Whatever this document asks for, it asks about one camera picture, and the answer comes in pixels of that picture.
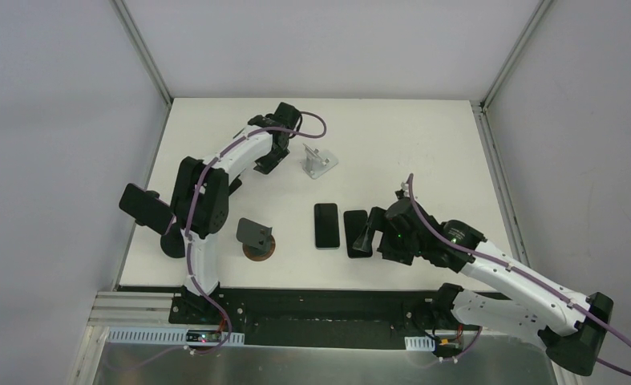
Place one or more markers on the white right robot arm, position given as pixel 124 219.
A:
pixel 563 323

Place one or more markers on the aluminium frame rail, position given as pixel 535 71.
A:
pixel 130 309

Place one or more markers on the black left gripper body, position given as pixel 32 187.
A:
pixel 272 157

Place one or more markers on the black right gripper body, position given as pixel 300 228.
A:
pixel 378 233

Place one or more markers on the black round disc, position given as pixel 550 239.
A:
pixel 173 245

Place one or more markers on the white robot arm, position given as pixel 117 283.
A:
pixel 199 208

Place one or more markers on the grey stand with brown base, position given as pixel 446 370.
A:
pixel 257 241

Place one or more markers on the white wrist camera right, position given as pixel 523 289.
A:
pixel 405 191

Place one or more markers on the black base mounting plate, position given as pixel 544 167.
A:
pixel 355 319

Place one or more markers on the black phone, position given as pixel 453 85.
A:
pixel 354 222

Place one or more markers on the dark phone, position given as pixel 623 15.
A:
pixel 326 226

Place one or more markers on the black folding phone stand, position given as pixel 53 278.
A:
pixel 235 185

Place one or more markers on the silver metal phone stand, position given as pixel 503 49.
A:
pixel 317 162

